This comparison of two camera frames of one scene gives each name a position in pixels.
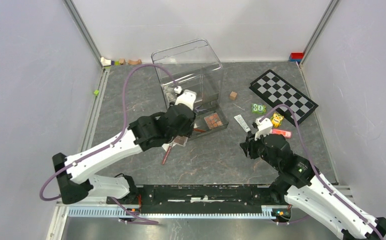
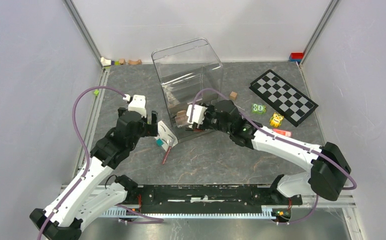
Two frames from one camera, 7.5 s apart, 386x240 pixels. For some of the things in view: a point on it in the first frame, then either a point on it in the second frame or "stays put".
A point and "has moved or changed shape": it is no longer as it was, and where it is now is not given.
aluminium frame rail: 73,11 stays put
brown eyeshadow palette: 181,140 has moved or changed shape
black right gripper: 248,147 -> 210,108
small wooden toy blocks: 122,61 stays put
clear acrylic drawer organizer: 193,66 stays put
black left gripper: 187,131 -> 150,129
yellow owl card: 276,119 stays put
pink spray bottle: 287,134 stays put
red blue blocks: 296,56 stays put
